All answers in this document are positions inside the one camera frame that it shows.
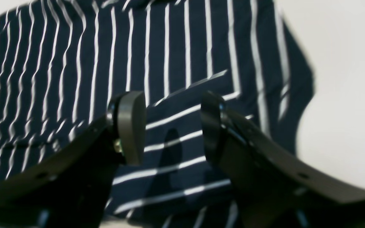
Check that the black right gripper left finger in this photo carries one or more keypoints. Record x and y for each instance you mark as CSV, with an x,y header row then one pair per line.
x,y
71,188

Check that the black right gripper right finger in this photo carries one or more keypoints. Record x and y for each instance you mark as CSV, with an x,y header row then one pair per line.
x,y
272,188

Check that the navy white striped T-shirt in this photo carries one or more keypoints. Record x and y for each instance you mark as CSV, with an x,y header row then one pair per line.
x,y
62,60

